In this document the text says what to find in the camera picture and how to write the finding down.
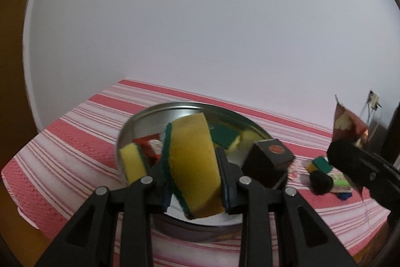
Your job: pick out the desktop with red striped cloth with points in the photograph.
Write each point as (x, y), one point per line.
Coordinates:
(78, 129)

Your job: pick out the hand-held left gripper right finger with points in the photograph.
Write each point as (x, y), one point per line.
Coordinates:
(226, 188)

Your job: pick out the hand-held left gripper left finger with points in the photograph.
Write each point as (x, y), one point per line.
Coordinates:
(157, 188)

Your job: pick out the yellow green sponge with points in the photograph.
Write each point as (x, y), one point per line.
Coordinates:
(322, 164)
(223, 134)
(190, 167)
(131, 160)

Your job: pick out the green white tissue packet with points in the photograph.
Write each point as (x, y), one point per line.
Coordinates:
(340, 181)

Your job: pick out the blue cloth bundle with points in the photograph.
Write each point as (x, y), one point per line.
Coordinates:
(345, 196)

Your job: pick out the round metal tin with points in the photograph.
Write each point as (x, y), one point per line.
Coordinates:
(147, 123)

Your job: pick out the red white snack packet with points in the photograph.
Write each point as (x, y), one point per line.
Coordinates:
(147, 145)

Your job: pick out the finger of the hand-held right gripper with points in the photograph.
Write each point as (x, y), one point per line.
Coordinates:
(343, 160)

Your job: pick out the black ball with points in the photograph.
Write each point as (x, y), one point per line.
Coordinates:
(322, 184)

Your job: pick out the black flat screen television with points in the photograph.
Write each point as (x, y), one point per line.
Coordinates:
(390, 135)

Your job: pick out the pink floral packet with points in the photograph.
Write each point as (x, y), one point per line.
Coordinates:
(295, 173)

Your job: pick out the white wall socket with plug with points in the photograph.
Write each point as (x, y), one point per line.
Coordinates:
(373, 98)

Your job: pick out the black cardboard box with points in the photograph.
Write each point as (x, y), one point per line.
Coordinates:
(262, 167)

